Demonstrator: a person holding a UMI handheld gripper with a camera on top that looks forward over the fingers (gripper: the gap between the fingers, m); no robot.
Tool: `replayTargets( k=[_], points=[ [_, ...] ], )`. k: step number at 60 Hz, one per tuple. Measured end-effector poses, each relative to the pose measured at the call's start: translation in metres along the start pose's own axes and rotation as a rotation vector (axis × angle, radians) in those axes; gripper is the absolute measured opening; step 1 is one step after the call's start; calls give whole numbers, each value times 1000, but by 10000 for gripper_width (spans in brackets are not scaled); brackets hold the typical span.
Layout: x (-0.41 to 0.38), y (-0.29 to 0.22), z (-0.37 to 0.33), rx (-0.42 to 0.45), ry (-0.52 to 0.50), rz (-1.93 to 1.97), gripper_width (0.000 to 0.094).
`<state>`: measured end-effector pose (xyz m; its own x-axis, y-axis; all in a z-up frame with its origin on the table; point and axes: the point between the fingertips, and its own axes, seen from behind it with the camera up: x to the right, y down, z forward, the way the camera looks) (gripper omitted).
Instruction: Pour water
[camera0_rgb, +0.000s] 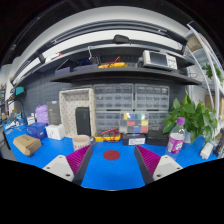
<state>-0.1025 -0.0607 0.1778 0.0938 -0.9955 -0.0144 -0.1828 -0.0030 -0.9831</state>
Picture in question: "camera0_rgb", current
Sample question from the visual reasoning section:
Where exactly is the black rectangular device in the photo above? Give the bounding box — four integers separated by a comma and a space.
75, 107, 91, 136

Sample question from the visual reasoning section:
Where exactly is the white perforated tray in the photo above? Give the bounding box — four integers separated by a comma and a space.
59, 88, 96, 138

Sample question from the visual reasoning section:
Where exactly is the grey drawer organiser cabinet right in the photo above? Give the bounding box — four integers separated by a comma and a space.
135, 84, 169, 130

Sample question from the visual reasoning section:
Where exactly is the red round marker sticker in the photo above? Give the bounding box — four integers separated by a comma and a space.
103, 150, 120, 161

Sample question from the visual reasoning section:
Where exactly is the black box white label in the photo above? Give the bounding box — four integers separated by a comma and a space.
122, 133, 145, 146

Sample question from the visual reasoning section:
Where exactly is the purple plastic bag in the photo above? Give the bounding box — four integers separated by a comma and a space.
36, 105, 49, 123

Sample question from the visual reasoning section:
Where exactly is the brown cardboard box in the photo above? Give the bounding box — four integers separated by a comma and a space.
13, 134, 42, 156

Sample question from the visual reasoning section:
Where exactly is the grey drawer organiser cabinet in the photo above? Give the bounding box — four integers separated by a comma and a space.
135, 84, 169, 130
94, 84, 133, 135

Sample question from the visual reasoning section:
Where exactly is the white power adapter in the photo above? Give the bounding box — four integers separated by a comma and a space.
200, 143, 214, 159

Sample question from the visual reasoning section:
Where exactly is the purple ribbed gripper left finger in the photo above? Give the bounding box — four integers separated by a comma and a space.
44, 144, 93, 185

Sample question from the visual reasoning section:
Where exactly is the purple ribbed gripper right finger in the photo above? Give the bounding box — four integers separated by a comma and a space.
134, 145, 182, 184

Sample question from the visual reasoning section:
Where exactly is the beige ceramic mug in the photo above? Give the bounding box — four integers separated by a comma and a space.
72, 135, 96, 151

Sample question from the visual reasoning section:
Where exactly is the dark grey product box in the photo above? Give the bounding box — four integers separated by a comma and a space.
47, 101, 61, 125

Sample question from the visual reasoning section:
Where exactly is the plastic bottle purple label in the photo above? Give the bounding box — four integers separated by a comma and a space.
166, 117, 185, 159

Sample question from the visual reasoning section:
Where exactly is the yellow tool on shelf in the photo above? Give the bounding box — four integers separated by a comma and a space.
98, 56, 127, 69

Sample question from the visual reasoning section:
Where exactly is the clear box of coloured parts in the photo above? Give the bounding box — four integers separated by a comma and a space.
119, 112, 149, 134

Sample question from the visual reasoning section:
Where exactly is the small white box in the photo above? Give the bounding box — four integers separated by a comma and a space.
46, 124, 65, 140

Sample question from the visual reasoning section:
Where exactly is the green potted plant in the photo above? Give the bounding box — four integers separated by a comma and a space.
163, 94, 218, 143

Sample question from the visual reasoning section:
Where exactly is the black metal shelf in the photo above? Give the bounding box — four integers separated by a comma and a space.
11, 20, 200, 87

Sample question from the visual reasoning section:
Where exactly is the grey drawer organiser cabinet left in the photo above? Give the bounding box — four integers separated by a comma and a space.
94, 84, 133, 135

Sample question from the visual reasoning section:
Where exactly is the white oscilloscope on shelf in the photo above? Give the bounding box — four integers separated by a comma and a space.
137, 50, 178, 71

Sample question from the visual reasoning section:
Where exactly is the dark blue box on shelf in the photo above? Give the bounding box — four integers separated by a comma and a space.
55, 58, 99, 76

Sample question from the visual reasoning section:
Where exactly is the blue cardboard box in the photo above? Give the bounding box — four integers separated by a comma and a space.
26, 122, 48, 140

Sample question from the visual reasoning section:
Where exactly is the black flat case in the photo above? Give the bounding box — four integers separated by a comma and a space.
146, 130, 168, 146

